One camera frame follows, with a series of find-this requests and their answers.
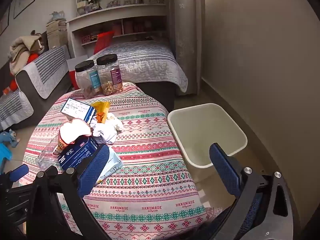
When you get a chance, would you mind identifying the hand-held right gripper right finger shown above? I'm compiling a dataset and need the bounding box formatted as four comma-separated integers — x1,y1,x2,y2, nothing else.
197,142,297,240

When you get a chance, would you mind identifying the patterned tablecloth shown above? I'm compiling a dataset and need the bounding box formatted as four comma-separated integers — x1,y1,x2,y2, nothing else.
20,81,223,240

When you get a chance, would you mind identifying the white and blue carton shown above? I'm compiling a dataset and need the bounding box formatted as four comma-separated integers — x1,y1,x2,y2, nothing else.
61,97,97,125

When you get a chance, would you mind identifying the grey curtain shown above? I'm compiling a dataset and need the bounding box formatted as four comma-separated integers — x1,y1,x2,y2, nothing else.
172,0,206,97

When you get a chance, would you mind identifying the clear plastic wrapper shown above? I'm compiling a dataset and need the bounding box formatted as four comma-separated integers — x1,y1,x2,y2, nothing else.
35,140,63,171

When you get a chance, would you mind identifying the red plush toy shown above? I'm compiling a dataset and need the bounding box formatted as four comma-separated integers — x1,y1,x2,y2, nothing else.
3,52,36,95

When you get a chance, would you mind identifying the dark blue box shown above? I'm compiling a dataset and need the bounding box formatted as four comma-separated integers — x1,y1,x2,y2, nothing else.
57,136,101,172

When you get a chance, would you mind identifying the white flat box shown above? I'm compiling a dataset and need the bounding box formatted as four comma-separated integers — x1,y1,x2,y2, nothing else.
66,54,89,67

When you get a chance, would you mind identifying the clear jar blue label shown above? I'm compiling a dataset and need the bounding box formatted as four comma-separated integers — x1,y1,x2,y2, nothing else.
74,60,102,100

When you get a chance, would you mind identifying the white trash bin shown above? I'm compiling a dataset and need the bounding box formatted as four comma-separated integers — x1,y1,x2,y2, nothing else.
167,103,248,183

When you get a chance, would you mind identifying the red and white box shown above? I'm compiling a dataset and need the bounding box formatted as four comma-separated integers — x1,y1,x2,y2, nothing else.
67,65,81,91

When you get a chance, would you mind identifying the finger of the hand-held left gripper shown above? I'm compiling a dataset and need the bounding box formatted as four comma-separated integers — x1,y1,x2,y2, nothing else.
5,164,30,188

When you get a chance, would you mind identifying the white headboard bookshelf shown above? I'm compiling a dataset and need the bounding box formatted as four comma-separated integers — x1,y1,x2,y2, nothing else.
66,0,168,58

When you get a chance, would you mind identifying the grey striped sofa cover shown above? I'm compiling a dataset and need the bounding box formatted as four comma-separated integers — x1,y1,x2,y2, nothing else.
0,89,34,131
15,45,71,99

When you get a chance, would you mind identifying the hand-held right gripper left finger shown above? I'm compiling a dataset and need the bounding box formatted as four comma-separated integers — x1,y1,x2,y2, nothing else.
26,144,112,240

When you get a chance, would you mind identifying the light blue toy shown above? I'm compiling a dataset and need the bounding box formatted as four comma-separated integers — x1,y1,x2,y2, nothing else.
49,11,66,22

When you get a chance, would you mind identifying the beige storage box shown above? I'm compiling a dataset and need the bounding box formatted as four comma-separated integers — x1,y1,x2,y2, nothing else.
46,19,69,50

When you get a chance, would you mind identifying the yellow snack packet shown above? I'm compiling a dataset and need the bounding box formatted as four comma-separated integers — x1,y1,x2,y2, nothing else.
90,101,111,123

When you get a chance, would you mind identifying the clear jar purple label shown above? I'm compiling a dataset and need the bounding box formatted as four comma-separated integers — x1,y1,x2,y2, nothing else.
96,54,123,96

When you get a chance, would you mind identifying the brown plush toy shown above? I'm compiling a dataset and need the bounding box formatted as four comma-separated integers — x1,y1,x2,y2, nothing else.
29,30,46,53

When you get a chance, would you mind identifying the dark grey sofa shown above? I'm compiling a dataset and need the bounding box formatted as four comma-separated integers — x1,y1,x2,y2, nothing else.
0,45,73,131

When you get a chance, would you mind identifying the crumpled white tissue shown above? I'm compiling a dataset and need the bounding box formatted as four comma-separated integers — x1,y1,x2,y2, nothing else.
89,112,123,145

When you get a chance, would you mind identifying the blue plush toy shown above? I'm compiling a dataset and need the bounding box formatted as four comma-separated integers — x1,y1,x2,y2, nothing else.
0,128,21,148

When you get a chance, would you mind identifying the shelf flower ornament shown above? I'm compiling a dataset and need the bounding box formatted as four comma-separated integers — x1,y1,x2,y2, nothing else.
76,0,103,16

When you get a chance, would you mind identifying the red pillow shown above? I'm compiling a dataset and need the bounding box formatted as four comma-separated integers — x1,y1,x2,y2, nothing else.
94,31,115,55

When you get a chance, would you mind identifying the light blue packet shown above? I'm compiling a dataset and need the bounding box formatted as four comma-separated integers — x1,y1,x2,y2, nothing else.
96,146,124,186

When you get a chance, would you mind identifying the small framed wall picture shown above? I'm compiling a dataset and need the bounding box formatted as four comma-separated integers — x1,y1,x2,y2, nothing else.
0,5,11,37

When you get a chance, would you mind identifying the leaf print paper cup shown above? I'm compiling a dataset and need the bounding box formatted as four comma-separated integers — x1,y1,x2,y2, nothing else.
52,119,92,156

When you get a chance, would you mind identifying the beige blanket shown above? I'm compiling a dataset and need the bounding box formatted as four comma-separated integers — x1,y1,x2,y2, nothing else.
8,35,43,73

